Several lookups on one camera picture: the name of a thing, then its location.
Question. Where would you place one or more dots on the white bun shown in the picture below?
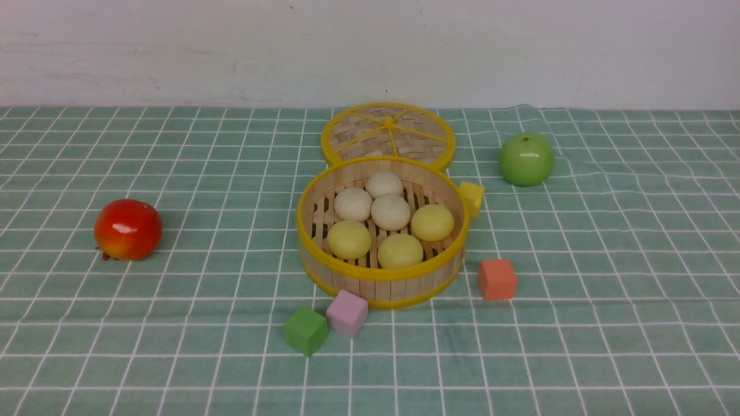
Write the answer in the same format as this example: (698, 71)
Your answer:
(390, 212)
(384, 183)
(353, 204)

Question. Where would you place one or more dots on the yellow bun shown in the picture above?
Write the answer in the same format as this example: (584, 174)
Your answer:
(349, 240)
(399, 251)
(432, 223)

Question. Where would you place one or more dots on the bamboo steamer tray yellow rim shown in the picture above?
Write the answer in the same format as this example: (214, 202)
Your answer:
(383, 289)

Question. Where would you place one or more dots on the woven bamboo steamer lid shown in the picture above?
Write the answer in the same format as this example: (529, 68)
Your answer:
(388, 129)

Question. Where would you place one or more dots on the yellow cube block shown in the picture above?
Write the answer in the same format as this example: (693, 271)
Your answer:
(473, 195)

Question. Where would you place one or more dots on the pink cube block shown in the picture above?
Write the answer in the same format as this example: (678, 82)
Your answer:
(347, 313)

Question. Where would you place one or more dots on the green cube block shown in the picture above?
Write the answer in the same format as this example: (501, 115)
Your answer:
(306, 331)

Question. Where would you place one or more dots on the orange cube block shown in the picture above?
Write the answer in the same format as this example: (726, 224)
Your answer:
(496, 279)

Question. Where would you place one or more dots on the green apple toy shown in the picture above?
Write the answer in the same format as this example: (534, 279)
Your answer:
(526, 159)

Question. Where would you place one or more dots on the red pomegranate toy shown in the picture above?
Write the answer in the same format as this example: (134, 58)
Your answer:
(127, 229)

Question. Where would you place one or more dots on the green checkered tablecloth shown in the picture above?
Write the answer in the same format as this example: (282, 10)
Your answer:
(626, 260)

